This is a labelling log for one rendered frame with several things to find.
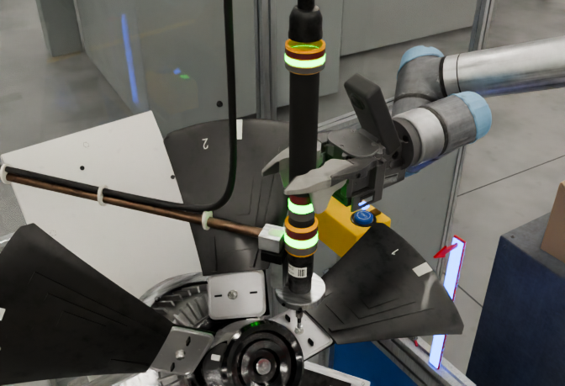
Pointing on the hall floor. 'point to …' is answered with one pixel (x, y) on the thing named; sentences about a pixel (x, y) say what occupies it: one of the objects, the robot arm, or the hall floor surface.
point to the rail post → (327, 357)
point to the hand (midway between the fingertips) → (282, 173)
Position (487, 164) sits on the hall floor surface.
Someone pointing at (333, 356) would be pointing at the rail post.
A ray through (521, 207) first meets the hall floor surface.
